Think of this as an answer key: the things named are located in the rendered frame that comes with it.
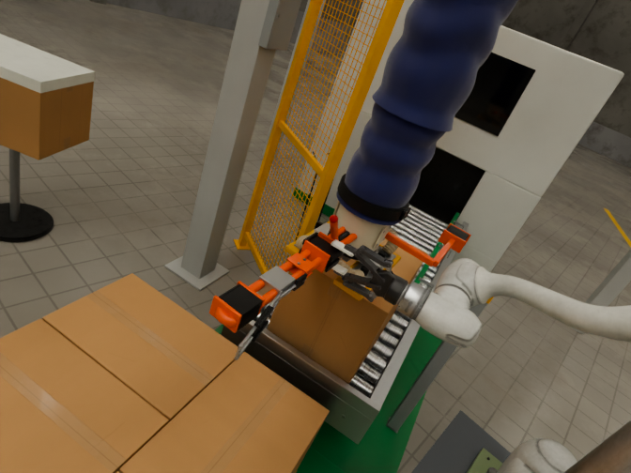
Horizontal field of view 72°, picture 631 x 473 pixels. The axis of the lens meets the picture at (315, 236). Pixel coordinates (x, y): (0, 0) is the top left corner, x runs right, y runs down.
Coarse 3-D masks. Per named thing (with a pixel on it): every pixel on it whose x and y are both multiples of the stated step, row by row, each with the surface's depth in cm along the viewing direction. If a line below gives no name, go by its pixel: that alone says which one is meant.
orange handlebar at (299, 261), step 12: (348, 240) 128; (396, 240) 139; (300, 252) 115; (408, 252) 138; (420, 252) 136; (444, 252) 142; (288, 264) 109; (300, 264) 110; (312, 264) 112; (432, 264) 135; (252, 288) 97; (216, 312) 89; (228, 324) 87
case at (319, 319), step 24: (384, 240) 197; (408, 264) 186; (312, 288) 162; (336, 288) 157; (288, 312) 171; (312, 312) 166; (336, 312) 161; (360, 312) 156; (384, 312) 151; (288, 336) 176; (312, 336) 170; (336, 336) 164; (360, 336) 159; (336, 360) 168; (360, 360) 163
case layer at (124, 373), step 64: (64, 320) 153; (128, 320) 162; (192, 320) 173; (0, 384) 127; (64, 384) 133; (128, 384) 141; (192, 384) 149; (256, 384) 158; (0, 448) 113; (64, 448) 118; (128, 448) 124; (192, 448) 130; (256, 448) 137
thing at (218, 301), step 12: (240, 288) 94; (216, 300) 89; (228, 300) 89; (240, 300) 91; (252, 300) 92; (264, 300) 94; (228, 312) 88; (240, 312) 88; (252, 312) 91; (240, 324) 89
